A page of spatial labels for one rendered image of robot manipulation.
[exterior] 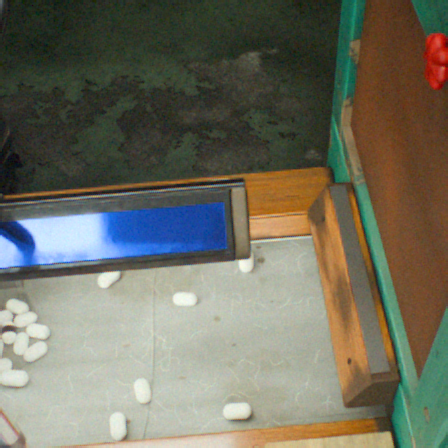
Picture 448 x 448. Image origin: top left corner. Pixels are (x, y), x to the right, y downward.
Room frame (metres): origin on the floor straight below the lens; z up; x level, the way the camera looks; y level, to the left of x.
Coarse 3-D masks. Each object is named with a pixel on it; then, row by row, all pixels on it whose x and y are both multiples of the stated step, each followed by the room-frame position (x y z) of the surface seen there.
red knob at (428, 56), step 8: (432, 40) 0.43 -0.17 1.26; (440, 40) 0.43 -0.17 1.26; (432, 48) 0.43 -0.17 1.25; (440, 48) 0.42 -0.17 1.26; (424, 56) 0.44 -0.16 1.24; (432, 56) 0.42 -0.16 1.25; (440, 56) 0.42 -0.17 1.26; (432, 64) 0.42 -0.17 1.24; (440, 64) 0.41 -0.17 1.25; (424, 72) 0.43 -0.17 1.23; (432, 72) 0.42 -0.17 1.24; (440, 72) 0.41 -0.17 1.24; (432, 80) 0.42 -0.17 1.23; (440, 80) 0.41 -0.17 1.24; (432, 88) 0.42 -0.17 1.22; (440, 88) 0.41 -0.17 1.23
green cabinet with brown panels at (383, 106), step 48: (384, 0) 0.67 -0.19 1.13; (432, 0) 0.50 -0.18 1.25; (384, 48) 0.64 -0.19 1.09; (336, 96) 0.79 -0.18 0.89; (384, 96) 0.61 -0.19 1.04; (432, 96) 0.48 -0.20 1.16; (384, 144) 0.59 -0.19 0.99; (432, 144) 0.46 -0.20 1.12; (384, 192) 0.55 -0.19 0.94; (432, 192) 0.43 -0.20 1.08; (384, 240) 0.52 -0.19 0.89; (432, 240) 0.40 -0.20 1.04; (384, 288) 0.46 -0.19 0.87; (432, 288) 0.37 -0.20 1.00; (432, 336) 0.34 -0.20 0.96; (432, 384) 0.29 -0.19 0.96; (432, 432) 0.26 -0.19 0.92
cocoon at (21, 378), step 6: (6, 372) 0.45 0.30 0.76; (12, 372) 0.45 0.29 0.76; (18, 372) 0.45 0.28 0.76; (24, 372) 0.45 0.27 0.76; (0, 378) 0.44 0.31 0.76; (6, 378) 0.44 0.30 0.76; (12, 378) 0.44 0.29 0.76; (18, 378) 0.44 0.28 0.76; (24, 378) 0.44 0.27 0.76; (6, 384) 0.43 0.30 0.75; (12, 384) 0.43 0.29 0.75; (18, 384) 0.43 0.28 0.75; (24, 384) 0.43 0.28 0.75
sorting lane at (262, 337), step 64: (256, 256) 0.62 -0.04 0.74; (64, 320) 0.53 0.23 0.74; (128, 320) 0.52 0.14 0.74; (192, 320) 0.52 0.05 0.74; (256, 320) 0.51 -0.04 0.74; (320, 320) 0.50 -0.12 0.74; (0, 384) 0.44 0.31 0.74; (64, 384) 0.43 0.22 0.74; (128, 384) 0.43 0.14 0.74; (192, 384) 0.42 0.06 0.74; (256, 384) 0.41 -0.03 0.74; (320, 384) 0.41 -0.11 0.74
